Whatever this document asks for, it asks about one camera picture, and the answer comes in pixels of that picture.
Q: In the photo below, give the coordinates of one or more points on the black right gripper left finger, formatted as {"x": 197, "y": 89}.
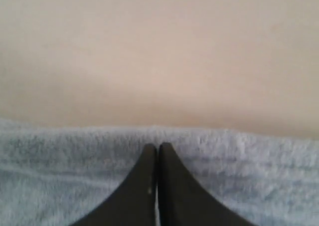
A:
{"x": 133, "y": 201}

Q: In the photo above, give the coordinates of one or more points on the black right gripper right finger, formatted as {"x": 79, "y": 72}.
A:
{"x": 183, "y": 201}

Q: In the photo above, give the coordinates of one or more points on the light blue fleece towel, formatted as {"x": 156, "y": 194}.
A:
{"x": 52, "y": 177}

